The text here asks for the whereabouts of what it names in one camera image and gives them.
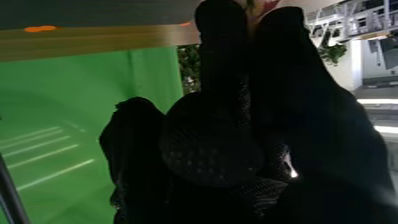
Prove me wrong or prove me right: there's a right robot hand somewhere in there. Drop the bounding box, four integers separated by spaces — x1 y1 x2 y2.
98 0 398 224

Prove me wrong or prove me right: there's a dark mat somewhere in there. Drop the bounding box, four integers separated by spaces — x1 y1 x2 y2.
0 0 204 32

